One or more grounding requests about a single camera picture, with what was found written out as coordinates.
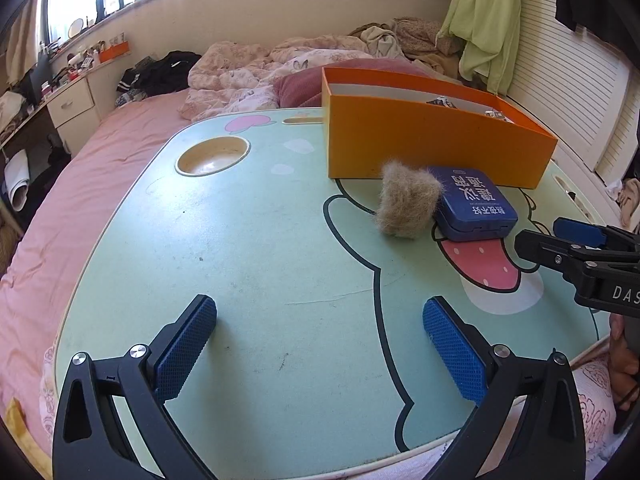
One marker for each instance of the white louvered wardrobe door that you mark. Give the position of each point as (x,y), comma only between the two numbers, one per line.
(560,75)

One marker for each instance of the clutter of small toiletries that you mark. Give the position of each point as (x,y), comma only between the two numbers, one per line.
(75,60)

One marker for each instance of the light green hanging dress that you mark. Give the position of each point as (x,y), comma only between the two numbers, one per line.
(485,25)

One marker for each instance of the black monitor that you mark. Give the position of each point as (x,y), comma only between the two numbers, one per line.
(40,80)

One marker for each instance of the orange organizer tray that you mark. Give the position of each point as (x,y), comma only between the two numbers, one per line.
(115,52)

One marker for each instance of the person's right hand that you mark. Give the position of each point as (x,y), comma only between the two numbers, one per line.
(625,370)

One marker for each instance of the pile of beige clothes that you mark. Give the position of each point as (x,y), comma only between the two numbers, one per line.
(400,40)

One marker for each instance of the crumpled clothes on floor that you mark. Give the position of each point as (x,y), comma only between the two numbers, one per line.
(627,205)

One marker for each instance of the pink floral quilt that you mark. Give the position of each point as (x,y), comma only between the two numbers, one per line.
(235,80)

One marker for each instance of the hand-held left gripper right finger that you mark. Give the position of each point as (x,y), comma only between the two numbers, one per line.
(455,355)

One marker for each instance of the mint green cartoon desktop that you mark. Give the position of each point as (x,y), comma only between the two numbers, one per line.
(225,260)

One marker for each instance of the black hanging sweater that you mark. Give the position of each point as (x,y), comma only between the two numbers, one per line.
(600,0)

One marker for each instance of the maroon pillow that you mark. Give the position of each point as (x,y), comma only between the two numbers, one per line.
(300,87)

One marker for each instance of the fluffy beige fur pouch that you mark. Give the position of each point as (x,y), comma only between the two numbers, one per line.
(405,200)

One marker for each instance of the beige curtain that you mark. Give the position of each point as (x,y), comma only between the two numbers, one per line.
(25,35)

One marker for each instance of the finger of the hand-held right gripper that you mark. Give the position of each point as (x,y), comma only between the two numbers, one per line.
(545,250)
(580,232)

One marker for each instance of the pile of black clothes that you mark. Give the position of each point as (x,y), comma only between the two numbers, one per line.
(165,72)

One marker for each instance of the white rolled paper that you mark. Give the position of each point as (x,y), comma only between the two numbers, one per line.
(17,180)

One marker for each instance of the pink bed sheet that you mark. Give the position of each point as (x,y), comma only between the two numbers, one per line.
(75,200)

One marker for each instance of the round vanity mirror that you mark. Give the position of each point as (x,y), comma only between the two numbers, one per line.
(76,27)

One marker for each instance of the blue metal tin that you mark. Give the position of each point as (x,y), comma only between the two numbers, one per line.
(470,205)

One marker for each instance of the orange cardboard box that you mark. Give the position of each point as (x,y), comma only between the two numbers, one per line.
(425,140)

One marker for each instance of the pink rose print blanket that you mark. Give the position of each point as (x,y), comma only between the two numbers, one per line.
(595,410)

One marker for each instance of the white drawer cabinet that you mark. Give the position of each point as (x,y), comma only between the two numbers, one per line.
(72,105)

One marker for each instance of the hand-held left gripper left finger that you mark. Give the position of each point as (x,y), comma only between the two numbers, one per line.
(185,345)

